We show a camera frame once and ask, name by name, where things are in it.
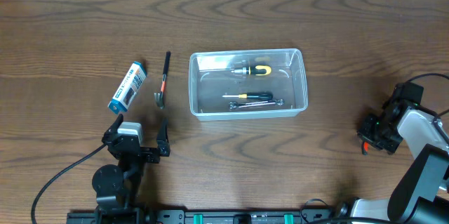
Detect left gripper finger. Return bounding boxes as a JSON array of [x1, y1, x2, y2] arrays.
[[104, 114, 123, 136], [156, 119, 169, 148]]

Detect red handled pliers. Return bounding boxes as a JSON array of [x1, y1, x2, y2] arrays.
[[361, 141, 369, 155]]

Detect small black orange hammer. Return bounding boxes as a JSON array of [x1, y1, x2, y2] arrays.
[[154, 51, 171, 109]]

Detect silver combination wrench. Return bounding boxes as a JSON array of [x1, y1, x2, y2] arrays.
[[229, 99, 284, 110]]

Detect slim black yellow screwdriver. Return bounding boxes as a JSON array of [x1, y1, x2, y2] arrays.
[[222, 92, 273, 100]]

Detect stubby yellow black screwdriver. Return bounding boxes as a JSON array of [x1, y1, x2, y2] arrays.
[[232, 65, 272, 76]]

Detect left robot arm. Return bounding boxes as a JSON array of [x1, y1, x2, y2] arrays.
[[92, 114, 170, 211]]

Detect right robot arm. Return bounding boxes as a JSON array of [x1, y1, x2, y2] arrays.
[[349, 81, 448, 223]]

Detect clear plastic container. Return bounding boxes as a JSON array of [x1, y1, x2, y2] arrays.
[[189, 48, 309, 121]]

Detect white blue screwdriver box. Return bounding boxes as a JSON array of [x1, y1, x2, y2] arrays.
[[108, 61, 147, 114]]

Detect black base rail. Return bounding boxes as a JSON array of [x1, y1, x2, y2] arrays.
[[66, 208, 335, 224]]

